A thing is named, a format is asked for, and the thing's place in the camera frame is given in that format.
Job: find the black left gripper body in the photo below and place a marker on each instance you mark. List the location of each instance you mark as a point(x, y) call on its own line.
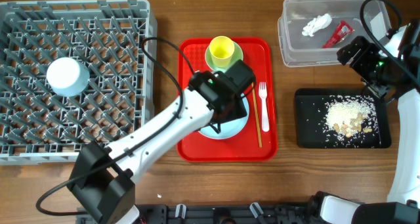
point(237, 112)

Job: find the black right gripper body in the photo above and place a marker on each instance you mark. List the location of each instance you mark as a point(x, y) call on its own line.
point(376, 69)

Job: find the light blue plate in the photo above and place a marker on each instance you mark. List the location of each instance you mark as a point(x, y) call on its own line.
point(228, 129)

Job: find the rice and peanut scraps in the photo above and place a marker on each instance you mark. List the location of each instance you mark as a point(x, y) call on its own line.
point(350, 117)

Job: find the red snack wrapper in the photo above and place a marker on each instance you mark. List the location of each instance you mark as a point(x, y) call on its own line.
point(341, 31)

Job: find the white napkin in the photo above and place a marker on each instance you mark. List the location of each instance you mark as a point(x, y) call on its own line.
point(318, 23)

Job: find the light blue bowl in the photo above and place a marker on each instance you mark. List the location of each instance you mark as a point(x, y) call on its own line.
point(67, 77)

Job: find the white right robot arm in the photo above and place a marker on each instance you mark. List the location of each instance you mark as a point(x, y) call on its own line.
point(402, 204)

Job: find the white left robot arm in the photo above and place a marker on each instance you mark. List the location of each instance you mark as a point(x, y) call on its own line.
point(106, 176)

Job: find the grey dishwasher rack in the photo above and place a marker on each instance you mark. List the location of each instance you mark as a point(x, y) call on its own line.
point(39, 126)

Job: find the wooden chopstick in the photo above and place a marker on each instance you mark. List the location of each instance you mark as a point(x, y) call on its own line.
point(256, 115)

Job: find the white plastic fork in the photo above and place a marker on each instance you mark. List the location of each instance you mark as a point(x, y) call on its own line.
point(264, 111)

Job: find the green plastic bowl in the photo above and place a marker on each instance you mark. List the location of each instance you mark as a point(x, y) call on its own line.
point(238, 55)

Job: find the yellow plastic cup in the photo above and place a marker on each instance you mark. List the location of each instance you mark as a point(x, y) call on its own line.
point(222, 49)

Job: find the white label sticker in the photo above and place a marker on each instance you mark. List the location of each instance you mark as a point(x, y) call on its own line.
point(378, 27)

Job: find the red plastic tray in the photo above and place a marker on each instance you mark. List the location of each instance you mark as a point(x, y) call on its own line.
point(247, 145)

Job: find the black plastic tray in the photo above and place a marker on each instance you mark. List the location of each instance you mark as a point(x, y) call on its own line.
point(310, 109)

